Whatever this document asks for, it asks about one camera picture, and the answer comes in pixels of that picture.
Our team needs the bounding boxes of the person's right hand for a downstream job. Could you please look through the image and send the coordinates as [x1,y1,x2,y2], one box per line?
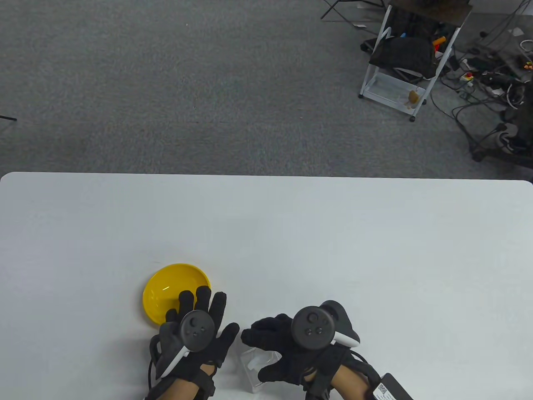
[241,313,354,389]

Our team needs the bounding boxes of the person's left hand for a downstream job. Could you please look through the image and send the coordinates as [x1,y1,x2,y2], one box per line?
[149,285,240,380]

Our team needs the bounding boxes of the clear foam dish soap pump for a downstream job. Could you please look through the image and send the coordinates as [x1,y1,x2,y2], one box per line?
[240,347,282,395]

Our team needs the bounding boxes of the yellow bowl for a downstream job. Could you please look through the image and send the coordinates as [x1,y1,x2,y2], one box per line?
[142,263,212,326]

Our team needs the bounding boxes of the person's left forearm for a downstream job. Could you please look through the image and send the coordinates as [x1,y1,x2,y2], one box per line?
[157,363,212,400]

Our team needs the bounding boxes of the black white left hand controller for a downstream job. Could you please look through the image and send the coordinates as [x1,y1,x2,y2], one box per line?
[156,310,216,378]

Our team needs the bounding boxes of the black white hand controller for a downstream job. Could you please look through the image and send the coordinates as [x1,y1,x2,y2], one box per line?
[156,310,216,378]
[291,300,361,351]

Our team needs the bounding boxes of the black white right hand controller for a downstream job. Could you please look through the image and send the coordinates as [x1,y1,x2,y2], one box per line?
[291,300,361,351]

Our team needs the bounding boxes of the black sensor box white label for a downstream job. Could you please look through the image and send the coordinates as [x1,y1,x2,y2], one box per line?
[366,373,415,400]

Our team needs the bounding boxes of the white metal rolling cart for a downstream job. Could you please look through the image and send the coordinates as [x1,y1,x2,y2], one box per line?
[359,0,474,123]

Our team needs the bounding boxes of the black office chair base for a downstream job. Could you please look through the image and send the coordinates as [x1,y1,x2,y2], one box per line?
[471,79,533,170]

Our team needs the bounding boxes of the black bag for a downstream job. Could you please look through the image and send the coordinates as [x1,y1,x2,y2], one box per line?
[369,37,438,80]

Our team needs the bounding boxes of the black folding stand legs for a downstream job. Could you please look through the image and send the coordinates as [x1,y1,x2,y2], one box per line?
[320,0,390,21]

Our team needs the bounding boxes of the tangle of black cables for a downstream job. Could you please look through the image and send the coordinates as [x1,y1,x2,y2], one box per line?
[429,0,533,161]

